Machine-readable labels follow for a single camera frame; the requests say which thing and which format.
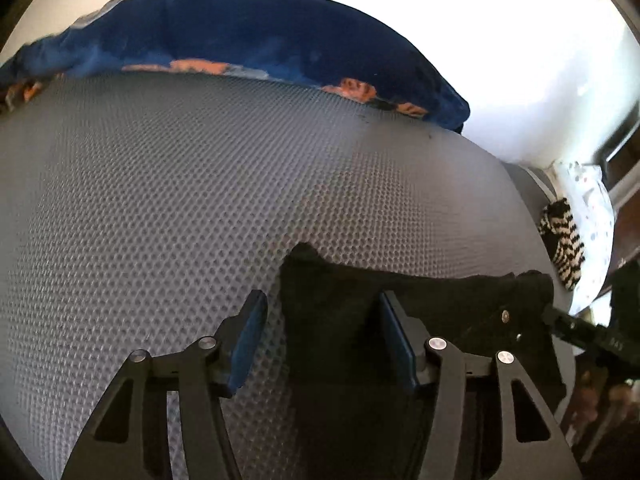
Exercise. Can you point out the blue floral blanket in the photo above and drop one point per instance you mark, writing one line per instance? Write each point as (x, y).
(318, 44)

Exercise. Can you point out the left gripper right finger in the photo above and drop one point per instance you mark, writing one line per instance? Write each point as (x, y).
(407, 338)

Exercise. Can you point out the black white patterned cloth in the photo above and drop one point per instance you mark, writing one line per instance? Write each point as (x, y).
(559, 232)

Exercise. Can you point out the grey textured mattress cover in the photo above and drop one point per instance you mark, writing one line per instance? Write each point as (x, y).
(138, 211)

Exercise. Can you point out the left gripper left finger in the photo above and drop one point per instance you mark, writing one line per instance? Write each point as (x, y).
(238, 338)

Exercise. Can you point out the black pants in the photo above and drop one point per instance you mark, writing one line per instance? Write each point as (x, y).
(489, 413)

